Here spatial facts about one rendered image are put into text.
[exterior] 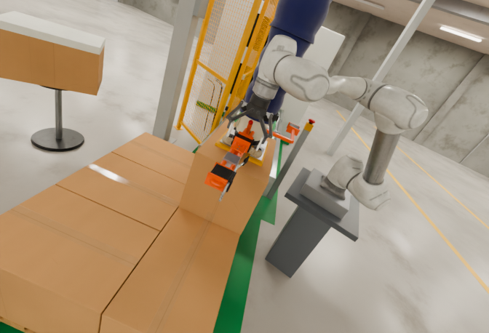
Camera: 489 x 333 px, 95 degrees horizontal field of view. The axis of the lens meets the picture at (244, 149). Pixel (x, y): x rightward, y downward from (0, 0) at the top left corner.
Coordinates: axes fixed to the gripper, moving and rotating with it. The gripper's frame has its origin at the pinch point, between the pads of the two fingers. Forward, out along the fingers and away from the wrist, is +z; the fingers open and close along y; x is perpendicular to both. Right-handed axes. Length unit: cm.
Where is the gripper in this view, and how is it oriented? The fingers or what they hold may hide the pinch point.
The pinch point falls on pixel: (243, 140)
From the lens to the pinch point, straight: 93.6
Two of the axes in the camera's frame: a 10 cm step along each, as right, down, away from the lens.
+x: -2.2, 3.9, -8.9
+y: -9.1, -4.2, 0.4
